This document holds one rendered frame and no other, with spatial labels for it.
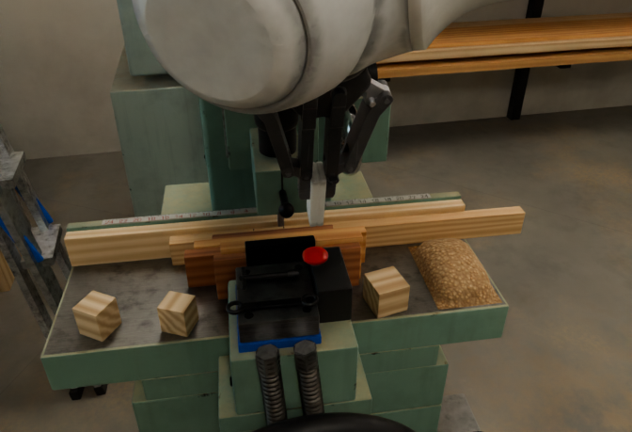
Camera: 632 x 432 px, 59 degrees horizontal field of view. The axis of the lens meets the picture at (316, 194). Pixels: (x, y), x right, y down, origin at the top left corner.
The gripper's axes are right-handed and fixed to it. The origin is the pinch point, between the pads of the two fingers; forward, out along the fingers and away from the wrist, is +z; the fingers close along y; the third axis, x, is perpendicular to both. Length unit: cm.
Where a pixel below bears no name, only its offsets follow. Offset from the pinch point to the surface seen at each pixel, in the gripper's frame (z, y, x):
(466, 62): 107, -105, -183
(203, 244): 18.3, 13.7, -9.4
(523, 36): 101, -137, -194
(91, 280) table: 24.0, 30.0, -9.1
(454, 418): 48, -24, 7
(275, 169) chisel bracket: 7.1, 3.4, -11.7
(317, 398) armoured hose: 17.3, 1.2, 14.6
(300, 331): 10.5, 2.7, 10.0
